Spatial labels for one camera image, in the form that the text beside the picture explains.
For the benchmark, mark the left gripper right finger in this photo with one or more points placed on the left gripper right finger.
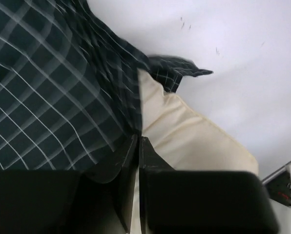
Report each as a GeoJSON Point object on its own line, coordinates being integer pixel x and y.
{"type": "Point", "coordinates": [200, 202]}

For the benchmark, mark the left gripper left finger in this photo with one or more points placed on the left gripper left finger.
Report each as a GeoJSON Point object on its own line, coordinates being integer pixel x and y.
{"type": "Point", "coordinates": [96, 201]}

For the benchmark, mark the cream white pillow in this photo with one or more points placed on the cream white pillow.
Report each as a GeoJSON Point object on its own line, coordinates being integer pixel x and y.
{"type": "Point", "coordinates": [184, 138]}

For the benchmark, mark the dark blue checkered pillowcase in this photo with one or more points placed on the dark blue checkered pillowcase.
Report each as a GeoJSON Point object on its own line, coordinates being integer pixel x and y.
{"type": "Point", "coordinates": [69, 89]}

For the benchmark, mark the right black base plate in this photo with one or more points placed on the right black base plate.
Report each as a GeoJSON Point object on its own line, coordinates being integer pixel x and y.
{"type": "Point", "coordinates": [279, 188]}

